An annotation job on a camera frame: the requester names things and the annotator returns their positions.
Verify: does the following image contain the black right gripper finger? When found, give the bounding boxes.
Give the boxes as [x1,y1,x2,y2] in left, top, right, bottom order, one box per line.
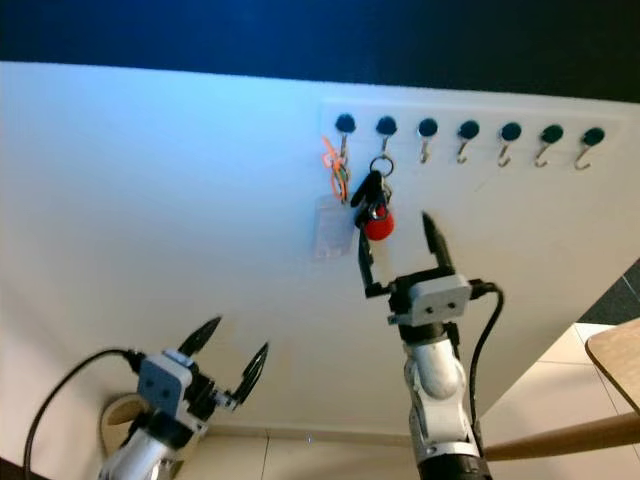
[357,232,389,299]
[420,211,453,273]

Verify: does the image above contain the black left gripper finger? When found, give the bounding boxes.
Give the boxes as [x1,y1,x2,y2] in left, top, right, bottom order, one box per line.
[232,342,271,407]
[178,316,223,357]

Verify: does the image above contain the black keys with red ball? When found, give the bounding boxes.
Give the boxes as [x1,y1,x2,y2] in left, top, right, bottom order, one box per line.
[350,153,397,243]

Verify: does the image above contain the beige slipper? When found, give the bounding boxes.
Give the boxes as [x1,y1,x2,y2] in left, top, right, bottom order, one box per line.
[100,394,153,463]

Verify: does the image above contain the orange key clip bunch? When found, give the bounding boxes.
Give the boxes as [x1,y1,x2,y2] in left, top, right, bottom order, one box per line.
[322,134,352,202]

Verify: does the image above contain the black round metal hook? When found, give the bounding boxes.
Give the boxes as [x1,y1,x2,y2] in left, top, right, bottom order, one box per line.
[375,115,399,161]
[417,117,441,163]
[454,119,481,164]
[532,123,565,168]
[335,112,358,161]
[495,121,523,167]
[573,126,607,171]

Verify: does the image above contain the wooden table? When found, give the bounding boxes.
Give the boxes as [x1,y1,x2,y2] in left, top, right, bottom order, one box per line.
[585,320,640,414]

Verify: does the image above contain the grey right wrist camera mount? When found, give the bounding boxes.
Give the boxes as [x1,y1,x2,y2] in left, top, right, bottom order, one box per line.
[410,274,474,326]

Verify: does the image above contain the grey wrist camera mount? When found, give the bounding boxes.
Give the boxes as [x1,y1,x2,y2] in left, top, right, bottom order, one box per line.
[138,350,199,422]
[410,274,474,326]

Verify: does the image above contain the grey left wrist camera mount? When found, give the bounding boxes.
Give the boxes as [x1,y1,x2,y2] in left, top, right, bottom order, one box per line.
[138,350,199,422]

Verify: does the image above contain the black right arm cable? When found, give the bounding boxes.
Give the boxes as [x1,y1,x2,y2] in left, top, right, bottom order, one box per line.
[467,283,507,451]

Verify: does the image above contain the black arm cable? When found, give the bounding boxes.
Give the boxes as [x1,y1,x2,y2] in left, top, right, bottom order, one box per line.
[467,283,507,451]
[24,347,147,480]

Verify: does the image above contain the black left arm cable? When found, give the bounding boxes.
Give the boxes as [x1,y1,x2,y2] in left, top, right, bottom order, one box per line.
[24,347,147,480]

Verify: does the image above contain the white hook rail plate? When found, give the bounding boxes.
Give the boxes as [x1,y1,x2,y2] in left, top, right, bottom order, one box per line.
[320,98,623,181]

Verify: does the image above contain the wooden chair rail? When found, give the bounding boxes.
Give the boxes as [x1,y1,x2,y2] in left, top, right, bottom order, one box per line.
[480,413,640,462]

